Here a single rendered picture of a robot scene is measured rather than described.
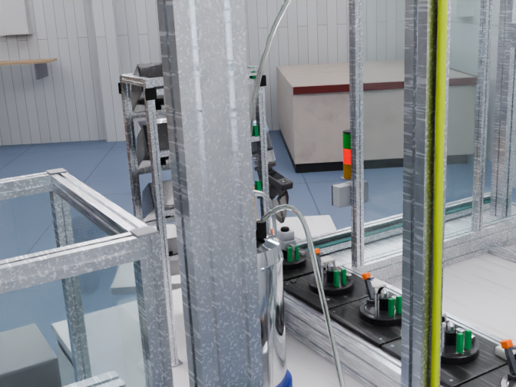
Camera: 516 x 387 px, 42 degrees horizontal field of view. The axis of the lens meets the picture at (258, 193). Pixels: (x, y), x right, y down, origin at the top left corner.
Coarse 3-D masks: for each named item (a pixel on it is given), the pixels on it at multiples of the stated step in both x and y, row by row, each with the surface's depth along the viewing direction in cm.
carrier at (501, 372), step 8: (504, 368) 160; (480, 376) 157; (488, 376) 157; (496, 376) 157; (504, 376) 153; (512, 376) 152; (464, 384) 155; (472, 384) 154; (480, 384) 154; (488, 384) 154; (496, 384) 154; (504, 384) 150; (512, 384) 150
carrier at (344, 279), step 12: (312, 276) 213; (324, 276) 213; (336, 276) 204; (348, 276) 209; (288, 288) 210; (300, 288) 210; (312, 288) 207; (324, 288) 204; (336, 288) 204; (348, 288) 205; (360, 288) 208; (372, 288) 204; (312, 300) 201; (336, 300) 200; (348, 300) 200
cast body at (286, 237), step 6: (282, 228) 227; (288, 228) 227; (282, 234) 226; (288, 234) 226; (282, 240) 227; (288, 240) 227; (294, 240) 227; (282, 246) 227; (288, 246) 226; (294, 246) 225
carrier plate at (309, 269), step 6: (306, 252) 240; (306, 258) 234; (306, 264) 229; (312, 264) 228; (288, 270) 224; (294, 270) 224; (300, 270) 224; (306, 270) 223; (312, 270) 223; (288, 276) 219; (294, 276) 219; (300, 276) 220
